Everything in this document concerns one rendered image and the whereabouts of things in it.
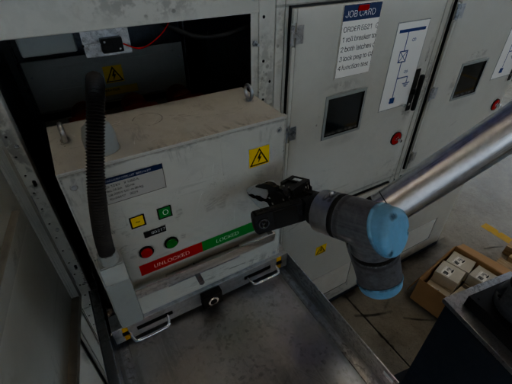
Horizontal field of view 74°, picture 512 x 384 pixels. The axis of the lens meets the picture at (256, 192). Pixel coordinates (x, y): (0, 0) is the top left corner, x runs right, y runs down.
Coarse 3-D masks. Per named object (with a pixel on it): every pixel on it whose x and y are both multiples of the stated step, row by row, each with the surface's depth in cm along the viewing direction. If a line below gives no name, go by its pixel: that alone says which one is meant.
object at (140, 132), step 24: (216, 96) 89; (240, 96) 89; (120, 120) 77; (144, 120) 77; (168, 120) 77; (192, 120) 77; (216, 120) 77; (240, 120) 77; (264, 120) 76; (72, 144) 69; (120, 144) 69; (144, 144) 69; (168, 144) 68; (72, 168) 61
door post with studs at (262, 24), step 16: (272, 0) 85; (256, 16) 86; (272, 16) 88; (256, 32) 88; (272, 32) 90; (256, 48) 91; (272, 48) 93; (256, 64) 93; (272, 64) 95; (256, 80) 96; (272, 80) 98; (256, 96) 99
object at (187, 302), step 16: (272, 256) 106; (240, 272) 101; (256, 272) 105; (208, 288) 97; (224, 288) 101; (176, 304) 93; (192, 304) 97; (112, 320) 89; (144, 320) 90; (160, 320) 93
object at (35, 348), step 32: (0, 160) 74; (0, 192) 72; (0, 224) 69; (0, 256) 65; (32, 256) 81; (0, 288) 59; (32, 288) 77; (64, 288) 99; (0, 320) 57; (32, 320) 73; (64, 320) 93; (0, 352) 58; (32, 352) 70; (64, 352) 87
